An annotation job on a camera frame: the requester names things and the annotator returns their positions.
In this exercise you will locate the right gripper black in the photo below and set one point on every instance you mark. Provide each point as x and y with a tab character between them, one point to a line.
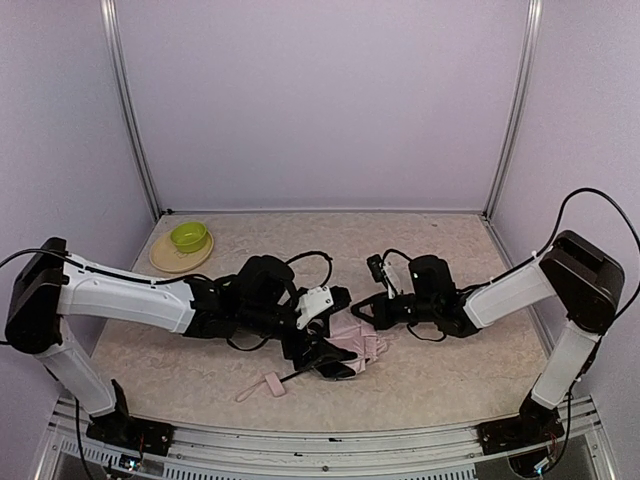
380	312

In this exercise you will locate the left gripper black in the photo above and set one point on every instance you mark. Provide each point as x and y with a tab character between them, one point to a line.
310	353

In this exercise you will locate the pink and black umbrella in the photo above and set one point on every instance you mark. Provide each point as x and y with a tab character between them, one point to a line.
347	332

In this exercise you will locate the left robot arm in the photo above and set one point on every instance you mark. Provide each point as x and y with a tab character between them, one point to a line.
261	299

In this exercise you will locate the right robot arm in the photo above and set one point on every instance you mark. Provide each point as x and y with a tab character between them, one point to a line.
587	282

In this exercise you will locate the green bowl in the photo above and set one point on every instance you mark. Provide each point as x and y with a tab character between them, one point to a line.
189	237

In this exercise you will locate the beige plate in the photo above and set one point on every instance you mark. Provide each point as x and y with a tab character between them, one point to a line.
164	256

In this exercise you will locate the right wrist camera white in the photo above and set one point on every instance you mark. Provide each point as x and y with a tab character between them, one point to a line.
382	272

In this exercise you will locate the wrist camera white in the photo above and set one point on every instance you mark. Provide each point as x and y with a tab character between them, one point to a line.
320	301
382	272

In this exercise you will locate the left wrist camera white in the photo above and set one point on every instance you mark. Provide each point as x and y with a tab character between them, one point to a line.
320	301

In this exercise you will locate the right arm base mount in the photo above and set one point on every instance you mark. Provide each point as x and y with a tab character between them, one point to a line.
515	433

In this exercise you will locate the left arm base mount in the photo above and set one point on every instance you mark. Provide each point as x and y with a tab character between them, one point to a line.
141	435

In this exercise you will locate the front aluminium rail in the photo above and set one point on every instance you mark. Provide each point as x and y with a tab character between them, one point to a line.
200	452

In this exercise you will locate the right aluminium corner post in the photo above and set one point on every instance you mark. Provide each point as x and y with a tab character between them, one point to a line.
517	108

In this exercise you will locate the aluminium corner post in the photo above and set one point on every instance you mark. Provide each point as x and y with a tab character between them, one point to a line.
517	108
114	43

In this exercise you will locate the left aluminium corner post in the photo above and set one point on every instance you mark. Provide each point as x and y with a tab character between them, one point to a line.
114	43

